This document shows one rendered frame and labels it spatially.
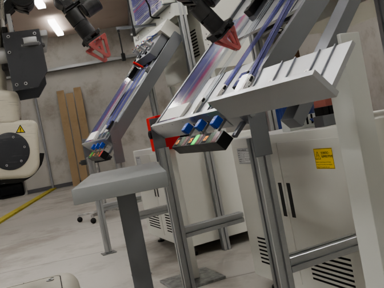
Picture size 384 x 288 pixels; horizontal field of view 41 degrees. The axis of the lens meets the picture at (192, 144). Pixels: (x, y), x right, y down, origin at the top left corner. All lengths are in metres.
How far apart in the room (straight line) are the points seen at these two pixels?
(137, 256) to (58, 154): 9.71
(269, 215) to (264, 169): 0.12
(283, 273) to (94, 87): 10.05
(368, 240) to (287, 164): 0.62
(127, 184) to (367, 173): 0.57
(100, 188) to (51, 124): 10.00
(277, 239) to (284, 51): 0.50
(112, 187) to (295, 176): 0.68
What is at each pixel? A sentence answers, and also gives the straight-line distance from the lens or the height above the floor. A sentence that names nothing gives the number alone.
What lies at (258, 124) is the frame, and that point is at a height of 0.67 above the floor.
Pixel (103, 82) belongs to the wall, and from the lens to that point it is 11.24.
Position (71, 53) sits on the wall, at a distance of 11.38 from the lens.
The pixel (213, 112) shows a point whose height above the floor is 0.73.
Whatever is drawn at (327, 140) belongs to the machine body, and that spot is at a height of 0.58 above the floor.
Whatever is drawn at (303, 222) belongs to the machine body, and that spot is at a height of 0.32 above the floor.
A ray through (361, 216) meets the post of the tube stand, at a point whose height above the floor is 0.43.
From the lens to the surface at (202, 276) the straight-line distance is 2.48.
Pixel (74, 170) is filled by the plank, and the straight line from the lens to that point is 10.85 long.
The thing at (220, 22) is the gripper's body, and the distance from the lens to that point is 1.70.
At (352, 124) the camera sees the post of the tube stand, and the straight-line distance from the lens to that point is 1.17.
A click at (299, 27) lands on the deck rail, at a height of 0.91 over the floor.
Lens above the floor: 0.69
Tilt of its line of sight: 2 degrees down
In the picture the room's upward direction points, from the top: 11 degrees counter-clockwise
